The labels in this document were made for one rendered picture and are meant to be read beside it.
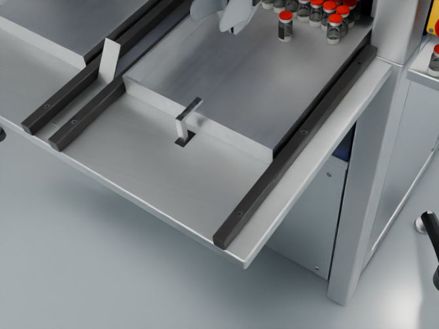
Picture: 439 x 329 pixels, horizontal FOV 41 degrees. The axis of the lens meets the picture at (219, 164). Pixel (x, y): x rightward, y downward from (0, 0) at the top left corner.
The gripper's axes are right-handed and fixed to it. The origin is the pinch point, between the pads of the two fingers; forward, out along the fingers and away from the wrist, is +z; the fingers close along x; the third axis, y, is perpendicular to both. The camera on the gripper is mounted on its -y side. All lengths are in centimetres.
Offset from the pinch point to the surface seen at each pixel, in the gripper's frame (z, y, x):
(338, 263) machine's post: 87, -24, 8
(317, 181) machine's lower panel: 59, -24, 0
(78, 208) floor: 109, -7, -72
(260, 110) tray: 20.5, -5.4, -0.8
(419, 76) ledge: 21.3, -24.0, 15.0
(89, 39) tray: 20.5, -3.8, -33.4
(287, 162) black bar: 18.8, 1.6, 7.9
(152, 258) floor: 109, -7, -41
